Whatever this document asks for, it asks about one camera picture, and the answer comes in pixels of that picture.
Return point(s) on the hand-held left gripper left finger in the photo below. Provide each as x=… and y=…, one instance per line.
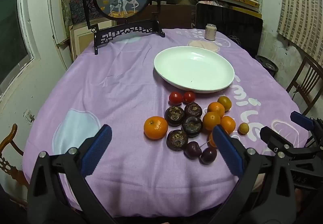
x=98, y=148

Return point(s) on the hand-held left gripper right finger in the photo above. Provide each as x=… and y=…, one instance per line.
x=227, y=149

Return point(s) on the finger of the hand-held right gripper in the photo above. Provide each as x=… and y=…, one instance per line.
x=301, y=118
x=273, y=138

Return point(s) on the small orange mandarin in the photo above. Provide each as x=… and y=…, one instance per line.
x=228, y=124
x=211, y=140
x=211, y=120
x=216, y=108

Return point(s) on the dark red cherry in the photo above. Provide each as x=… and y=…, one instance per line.
x=192, y=150
x=208, y=155

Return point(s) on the tan longan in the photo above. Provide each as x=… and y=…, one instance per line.
x=243, y=128

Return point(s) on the dark water chestnut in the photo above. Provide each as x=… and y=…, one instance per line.
x=177, y=140
x=192, y=126
x=193, y=110
x=174, y=116

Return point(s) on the greenish yellow small mandarin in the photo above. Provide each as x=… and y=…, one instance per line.
x=225, y=102

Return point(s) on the large orange mandarin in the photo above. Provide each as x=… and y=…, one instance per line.
x=155, y=127

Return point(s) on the red cherry tomato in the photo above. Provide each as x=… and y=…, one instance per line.
x=189, y=97
x=175, y=97

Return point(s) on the white oval plate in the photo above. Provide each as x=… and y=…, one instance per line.
x=194, y=70

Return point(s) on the brown slatted wooden chair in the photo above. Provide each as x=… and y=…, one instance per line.
x=306, y=80

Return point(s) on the purple printed tablecloth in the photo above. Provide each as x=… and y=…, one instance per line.
x=113, y=87

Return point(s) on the carved wooden chair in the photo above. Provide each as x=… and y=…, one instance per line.
x=10, y=153

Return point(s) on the checkered beige curtain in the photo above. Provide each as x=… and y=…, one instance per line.
x=302, y=12

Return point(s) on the wooden framed panel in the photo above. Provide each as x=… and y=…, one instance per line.
x=80, y=39

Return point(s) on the black flat panel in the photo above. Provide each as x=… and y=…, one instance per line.
x=232, y=22

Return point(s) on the pale drink can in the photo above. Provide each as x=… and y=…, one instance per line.
x=210, y=32

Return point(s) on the patterned fabric boxes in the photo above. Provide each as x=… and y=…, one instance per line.
x=75, y=7

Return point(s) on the white leaning board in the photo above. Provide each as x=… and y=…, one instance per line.
x=54, y=12

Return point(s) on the dark brown wooden board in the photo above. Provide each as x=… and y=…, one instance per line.
x=174, y=16

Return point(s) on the white framed window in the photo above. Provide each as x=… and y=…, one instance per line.
x=12, y=32

